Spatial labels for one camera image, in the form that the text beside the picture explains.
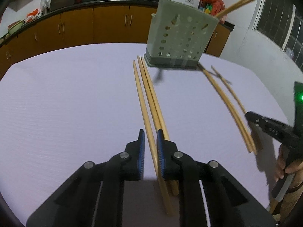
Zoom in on bamboo chopstick four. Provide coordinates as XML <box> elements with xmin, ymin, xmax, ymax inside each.
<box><xmin>137</xmin><ymin>56</ymin><xmax>179</xmax><ymax>196</ymax></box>

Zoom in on bamboo chopstick seven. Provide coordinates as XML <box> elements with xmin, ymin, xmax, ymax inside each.
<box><xmin>200</xmin><ymin>64</ymin><xmax>258</xmax><ymax>155</ymax></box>

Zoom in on bamboo chopstick eight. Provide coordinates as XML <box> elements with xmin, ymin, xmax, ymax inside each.
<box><xmin>211</xmin><ymin>66</ymin><xmax>246</xmax><ymax>114</ymax></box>

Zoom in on bamboo chopstick six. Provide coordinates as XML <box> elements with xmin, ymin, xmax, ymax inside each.
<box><xmin>197</xmin><ymin>62</ymin><xmax>254</xmax><ymax>154</ymax></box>

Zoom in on bamboo chopstick one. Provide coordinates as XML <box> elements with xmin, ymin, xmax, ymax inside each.
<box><xmin>133</xmin><ymin>60</ymin><xmax>174</xmax><ymax>217</ymax></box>

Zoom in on bamboo chopstick nine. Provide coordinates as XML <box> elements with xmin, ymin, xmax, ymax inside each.
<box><xmin>216</xmin><ymin>0</ymin><xmax>257</xmax><ymax>19</ymax></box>

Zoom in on bamboo chopstick ten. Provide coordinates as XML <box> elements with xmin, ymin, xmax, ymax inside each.
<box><xmin>215</xmin><ymin>0</ymin><xmax>254</xmax><ymax>19</ymax></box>

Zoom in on bamboo chopstick three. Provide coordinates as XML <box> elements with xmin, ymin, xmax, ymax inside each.
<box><xmin>133</xmin><ymin>56</ymin><xmax>165</xmax><ymax>181</ymax></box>

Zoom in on person right hand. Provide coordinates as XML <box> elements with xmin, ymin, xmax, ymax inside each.
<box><xmin>274</xmin><ymin>145</ymin><xmax>302</xmax><ymax>188</ymax></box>

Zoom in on lilac tablecloth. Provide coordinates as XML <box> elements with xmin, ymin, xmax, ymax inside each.
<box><xmin>1</xmin><ymin>44</ymin><xmax>279</xmax><ymax>223</ymax></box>

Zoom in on right window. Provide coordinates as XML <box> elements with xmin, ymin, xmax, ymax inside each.
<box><xmin>255</xmin><ymin>0</ymin><xmax>302</xmax><ymax>69</ymax></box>

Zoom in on green perforated utensil holder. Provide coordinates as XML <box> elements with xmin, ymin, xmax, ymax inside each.
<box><xmin>144</xmin><ymin>0</ymin><xmax>219</xmax><ymax>69</ymax></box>

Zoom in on red bags and bottles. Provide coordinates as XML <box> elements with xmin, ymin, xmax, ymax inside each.
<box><xmin>198</xmin><ymin>0</ymin><xmax>225</xmax><ymax>16</ymax></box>

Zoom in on lower wooden cabinets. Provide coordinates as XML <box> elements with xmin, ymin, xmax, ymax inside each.
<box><xmin>0</xmin><ymin>2</ymin><xmax>232</xmax><ymax>81</ymax></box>

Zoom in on green bowl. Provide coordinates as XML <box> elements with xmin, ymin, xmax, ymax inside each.
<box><xmin>8</xmin><ymin>21</ymin><xmax>24</xmax><ymax>35</ymax></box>

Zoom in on red white plastic bag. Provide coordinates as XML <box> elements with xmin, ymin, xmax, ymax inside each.
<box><xmin>25</xmin><ymin>8</ymin><xmax>42</xmax><ymax>23</ymax></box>

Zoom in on wall power socket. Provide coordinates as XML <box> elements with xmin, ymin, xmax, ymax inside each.
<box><xmin>185</xmin><ymin>0</ymin><xmax>195</xmax><ymax>5</ymax></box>

